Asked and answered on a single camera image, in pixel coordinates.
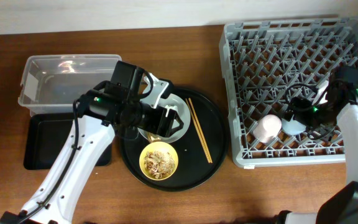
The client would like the pink cup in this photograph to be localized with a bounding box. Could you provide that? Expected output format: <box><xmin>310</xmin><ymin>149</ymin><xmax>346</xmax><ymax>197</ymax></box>
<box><xmin>252</xmin><ymin>114</ymin><xmax>282</xmax><ymax>143</ymax></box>

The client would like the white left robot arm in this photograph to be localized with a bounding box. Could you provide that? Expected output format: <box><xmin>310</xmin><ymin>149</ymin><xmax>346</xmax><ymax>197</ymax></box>
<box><xmin>0</xmin><ymin>61</ymin><xmax>190</xmax><ymax>223</ymax></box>

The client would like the round black serving tray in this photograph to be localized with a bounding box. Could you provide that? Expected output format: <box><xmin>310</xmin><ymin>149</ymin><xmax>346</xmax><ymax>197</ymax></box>
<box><xmin>119</xmin><ymin>87</ymin><xmax>230</xmax><ymax>192</ymax></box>

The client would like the food scraps pile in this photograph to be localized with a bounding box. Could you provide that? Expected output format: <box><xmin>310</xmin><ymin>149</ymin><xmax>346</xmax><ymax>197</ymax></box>
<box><xmin>144</xmin><ymin>151</ymin><xmax>175</xmax><ymax>179</ymax></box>

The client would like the grey ceramic plate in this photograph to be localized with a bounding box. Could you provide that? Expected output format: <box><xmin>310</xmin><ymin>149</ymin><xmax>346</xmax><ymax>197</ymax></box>
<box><xmin>138</xmin><ymin>93</ymin><xmax>191</xmax><ymax>143</ymax></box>

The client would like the black rectangular waste tray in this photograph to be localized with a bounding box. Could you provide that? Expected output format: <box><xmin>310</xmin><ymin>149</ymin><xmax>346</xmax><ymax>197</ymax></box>
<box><xmin>23</xmin><ymin>113</ymin><xmax>112</xmax><ymax>170</ymax></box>

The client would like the clear plastic waste bin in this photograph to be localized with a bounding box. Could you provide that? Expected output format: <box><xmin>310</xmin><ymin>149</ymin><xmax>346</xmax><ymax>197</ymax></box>
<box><xmin>18</xmin><ymin>54</ymin><xmax>122</xmax><ymax>116</ymax></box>

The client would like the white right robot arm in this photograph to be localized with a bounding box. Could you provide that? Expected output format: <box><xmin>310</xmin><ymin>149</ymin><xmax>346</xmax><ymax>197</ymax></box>
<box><xmin>276</xmin><ymin>65</ymin><xmax>358</xmax><ymax>223</ymax></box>

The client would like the yellow bowl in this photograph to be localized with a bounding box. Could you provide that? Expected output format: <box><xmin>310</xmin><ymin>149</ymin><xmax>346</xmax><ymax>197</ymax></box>
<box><xmin>139</xmin><ymin>142</ymin><xmax>178</xmax><ymax>181</ymax></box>

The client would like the gold snack wrapper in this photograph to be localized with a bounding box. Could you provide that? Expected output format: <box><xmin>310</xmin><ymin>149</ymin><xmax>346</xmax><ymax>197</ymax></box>
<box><xmin>146</xmin><ymin>132</ymin><xmax>161</xmax><ymax>143</ymax></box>

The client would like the grey plastic dishwasher rack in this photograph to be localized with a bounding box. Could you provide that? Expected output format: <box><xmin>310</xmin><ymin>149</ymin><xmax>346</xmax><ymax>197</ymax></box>
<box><xmin>219</xmin><ymin>18</ymin><xmax>358</xmax><ymax>169</ymax></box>

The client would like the light blue cup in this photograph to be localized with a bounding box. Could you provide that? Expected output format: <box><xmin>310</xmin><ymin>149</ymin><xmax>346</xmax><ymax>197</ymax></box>
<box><xmin>282</xmin><ymin>118</ymin><xmax>306</xmax><ymax>136</ymax></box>

